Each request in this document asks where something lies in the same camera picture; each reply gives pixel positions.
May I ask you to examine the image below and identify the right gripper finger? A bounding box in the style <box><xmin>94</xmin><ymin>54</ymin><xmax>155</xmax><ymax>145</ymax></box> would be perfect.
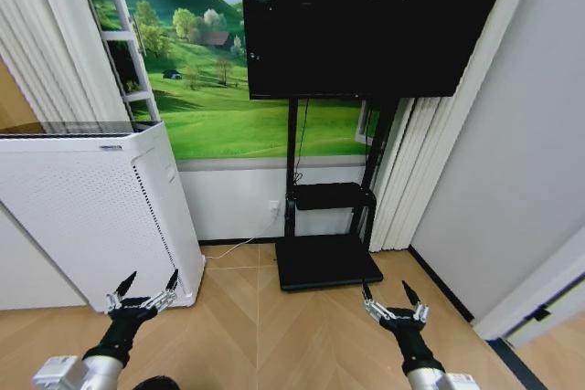
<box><xmin>401</xmin><ymin>279</ymin><xmax>431</xmax><ymax>323</ymax></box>
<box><xmin>361</xmin><ymin>282</ymin><xmax>395</xmax><ymax>326</ymax></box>

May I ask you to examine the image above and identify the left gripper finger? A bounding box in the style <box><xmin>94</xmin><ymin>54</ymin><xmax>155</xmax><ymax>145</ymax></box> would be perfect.
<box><xmin>138</xmin><ymin>269</ymin><xmax>180</xmax><ymax>311</ymax></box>
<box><xmin>106</xmin><ymin>270</ymin><xmax>138</xmax><ymax>315</ymax></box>

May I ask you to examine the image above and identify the black television floor stand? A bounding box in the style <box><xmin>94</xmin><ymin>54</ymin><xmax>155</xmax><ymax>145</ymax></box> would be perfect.
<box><xmin>274</xmin><ymin>96</ymin><xmax>417</xmax><ymax>292</ymax></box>

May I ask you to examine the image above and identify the white air purifier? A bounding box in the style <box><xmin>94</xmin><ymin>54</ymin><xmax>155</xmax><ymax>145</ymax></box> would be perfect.
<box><xmin>0</xmin><ymin>120</ymin><xmax>207</xmax><ymax>315</ymax></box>

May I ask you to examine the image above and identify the white door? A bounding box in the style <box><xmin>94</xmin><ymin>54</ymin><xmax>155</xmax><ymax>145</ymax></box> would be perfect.
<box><xmin>473</xmin><ymin>225</ymin><xmax>585</xmax><ymax>349</ymax></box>

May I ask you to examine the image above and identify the white pleated curtain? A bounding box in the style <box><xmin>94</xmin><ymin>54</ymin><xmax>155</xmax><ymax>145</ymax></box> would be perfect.
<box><xmin>0</xmin><ymin>0</ymin><xmax>130</xmax><ymax>125</ymax></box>
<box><xmin>368</xmin><ymin>0</ymin><xmax>545</xmax><ymax>254</ymax></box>

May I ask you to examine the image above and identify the large black television screen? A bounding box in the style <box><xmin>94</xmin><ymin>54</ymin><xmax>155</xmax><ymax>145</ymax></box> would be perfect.
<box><xmin>239</xmin><ymin>0</ymin><xmax>519</xmax><ymax>100</ymax></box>

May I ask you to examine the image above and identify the white power cable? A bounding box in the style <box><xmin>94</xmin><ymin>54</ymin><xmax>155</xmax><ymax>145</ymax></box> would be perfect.
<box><xmin>204</xmin><ymin>212</ymin><xmax>279</xmax><ymax>261</ymax></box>

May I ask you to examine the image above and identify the black television cable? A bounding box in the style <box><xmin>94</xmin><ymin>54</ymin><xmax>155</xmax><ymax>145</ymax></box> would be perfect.
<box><xmin>292</xmin><ymin>97</ymin><xmax>310</xmax><ymax>188</ymax></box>

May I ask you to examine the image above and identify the green landscape wall poster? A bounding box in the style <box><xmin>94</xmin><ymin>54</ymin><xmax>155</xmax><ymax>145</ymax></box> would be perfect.
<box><xmin>72</xmin><ymin>0</ymin><xmax>381</xmax><ymax>162</ymax></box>

